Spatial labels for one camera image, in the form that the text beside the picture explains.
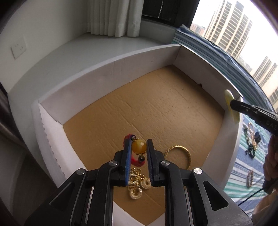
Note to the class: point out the gold chain bangle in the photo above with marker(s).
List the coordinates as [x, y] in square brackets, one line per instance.
[179, 155]

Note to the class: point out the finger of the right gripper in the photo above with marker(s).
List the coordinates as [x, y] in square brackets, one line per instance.
[264, 118]

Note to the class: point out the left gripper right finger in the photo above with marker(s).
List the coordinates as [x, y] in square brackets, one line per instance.
[191, 196]

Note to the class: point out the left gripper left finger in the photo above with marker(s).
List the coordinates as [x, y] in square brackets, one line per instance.
[86, 197]

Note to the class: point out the white cardboard box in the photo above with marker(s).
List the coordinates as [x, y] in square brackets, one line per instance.
[168, 94]

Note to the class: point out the left white curtain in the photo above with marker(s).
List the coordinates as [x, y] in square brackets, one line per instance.
[114, 18]

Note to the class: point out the blue green striped bedsheet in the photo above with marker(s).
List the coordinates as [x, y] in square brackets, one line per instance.
[245, 182]

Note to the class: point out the red bead bracelet amber bead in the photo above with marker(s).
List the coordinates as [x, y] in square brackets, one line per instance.
[138, 148]

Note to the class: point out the black smart band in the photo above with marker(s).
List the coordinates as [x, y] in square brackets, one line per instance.
[257, 137]

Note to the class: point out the white wall socket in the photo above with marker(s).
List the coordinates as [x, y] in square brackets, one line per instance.
[18, 48]

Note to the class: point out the gold ring cluster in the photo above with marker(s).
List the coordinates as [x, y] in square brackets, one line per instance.
[137, 183]

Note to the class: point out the person's right hand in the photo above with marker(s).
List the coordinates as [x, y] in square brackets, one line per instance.
[270, 164]

